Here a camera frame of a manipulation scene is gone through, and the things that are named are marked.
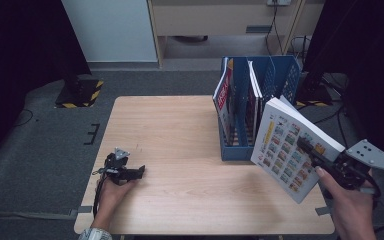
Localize black stand base hazard stripes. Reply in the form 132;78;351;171
294;84;334;108
54;78;105;109

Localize black socket cable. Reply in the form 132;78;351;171
264;3;285;56

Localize thin black floor cable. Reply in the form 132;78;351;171
13;108;34;128

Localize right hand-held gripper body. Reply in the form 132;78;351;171
322;138;384;198

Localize black curtain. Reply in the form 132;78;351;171
0;0;93;176
301;0;384;183

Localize thick black floor cable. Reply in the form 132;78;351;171
313;99;348;125

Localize person's left hand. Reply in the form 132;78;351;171
94;179;138;223

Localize left hand-held gripper cable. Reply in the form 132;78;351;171
92;174;107;219

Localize purple magazine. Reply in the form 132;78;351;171
246;59;264;144

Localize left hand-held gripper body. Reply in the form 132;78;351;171
92;147;135;186

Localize person's right hand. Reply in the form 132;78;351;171
314;165;379;240

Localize blue file rack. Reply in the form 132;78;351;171
217;54;302;162

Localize red and white book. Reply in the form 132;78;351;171
212;57;238;144

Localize white panel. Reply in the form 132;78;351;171
61;0;158;64

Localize grey tape piece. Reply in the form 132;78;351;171
69;205;93;218
314;206;333;217

